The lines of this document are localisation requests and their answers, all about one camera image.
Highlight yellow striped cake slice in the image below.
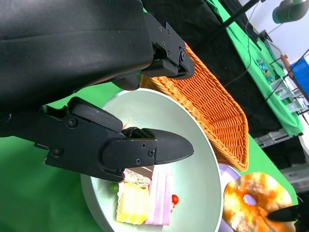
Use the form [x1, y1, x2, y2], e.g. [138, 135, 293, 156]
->
[116, 182, 150, 225]

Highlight lavender round plate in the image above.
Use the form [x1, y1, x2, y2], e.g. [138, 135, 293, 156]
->
[218, 163, 257, 232]

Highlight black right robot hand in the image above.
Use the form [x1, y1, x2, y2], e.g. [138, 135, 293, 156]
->
[267, 205, 302, 222]

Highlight blue storage box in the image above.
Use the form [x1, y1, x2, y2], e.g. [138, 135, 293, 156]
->
[289, 54, 309, 97]

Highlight pink striped cake slice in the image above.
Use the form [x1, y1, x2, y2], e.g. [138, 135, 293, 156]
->
[144, 172, 179, 225]

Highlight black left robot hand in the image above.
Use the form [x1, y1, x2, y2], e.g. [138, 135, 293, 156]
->
[0, 0, 196, 183]

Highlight green cloth with print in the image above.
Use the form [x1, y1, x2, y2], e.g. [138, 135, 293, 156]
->
[205, 0, 304, 136]

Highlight chocolate brown cake slice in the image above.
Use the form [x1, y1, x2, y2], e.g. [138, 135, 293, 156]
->
[123, 166, 155, 190]

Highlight orange wicker basket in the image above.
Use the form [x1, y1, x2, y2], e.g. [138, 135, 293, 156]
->
[140, 42, 249, 172]

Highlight black backdrop curtain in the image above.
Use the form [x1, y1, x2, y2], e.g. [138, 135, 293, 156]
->
[142, 0, 283, 138]

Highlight green tablecloth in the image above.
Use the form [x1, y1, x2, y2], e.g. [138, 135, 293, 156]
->
[0, 81, 299, 232]

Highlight black slanted stand pole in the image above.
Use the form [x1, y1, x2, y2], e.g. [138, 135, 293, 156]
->
[218, 0, 266, 31]

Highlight pale grey-green bowl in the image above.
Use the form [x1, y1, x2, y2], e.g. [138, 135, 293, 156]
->
[80, 88, 223, 232]

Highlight round ring-shaped bread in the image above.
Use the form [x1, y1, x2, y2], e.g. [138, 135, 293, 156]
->
[223, 172, 296, 232]

